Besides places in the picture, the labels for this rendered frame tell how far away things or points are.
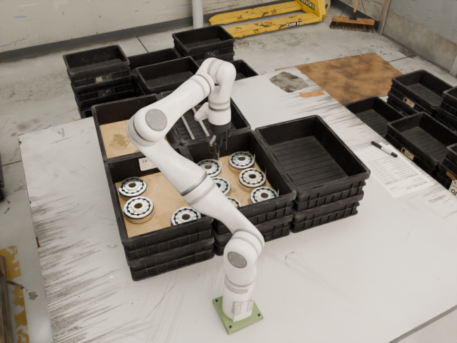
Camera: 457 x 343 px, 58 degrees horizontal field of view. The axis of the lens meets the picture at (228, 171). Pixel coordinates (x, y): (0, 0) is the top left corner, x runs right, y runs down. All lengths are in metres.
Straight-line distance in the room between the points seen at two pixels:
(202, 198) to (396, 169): 1.12
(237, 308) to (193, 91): 0.65
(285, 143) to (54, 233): 0.99
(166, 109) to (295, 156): 0.79
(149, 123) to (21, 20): 3.62
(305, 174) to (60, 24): 3.46
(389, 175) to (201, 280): 0.95
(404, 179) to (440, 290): 0.54
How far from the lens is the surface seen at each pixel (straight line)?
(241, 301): 1.29
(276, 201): 1.40
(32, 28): 4.62
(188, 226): 1.33
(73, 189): 1.87
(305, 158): 1.73
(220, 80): 1.25
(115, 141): 1.85
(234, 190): 1.57
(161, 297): 1.46
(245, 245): 1.12
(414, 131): 2.84
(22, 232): 2.79
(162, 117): 1.06
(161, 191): 1.58
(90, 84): 3.00
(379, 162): 2.00
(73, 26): 4.66
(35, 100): 3.95
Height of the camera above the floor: 1.93
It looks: 42 degrees down
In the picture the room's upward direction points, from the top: straight up
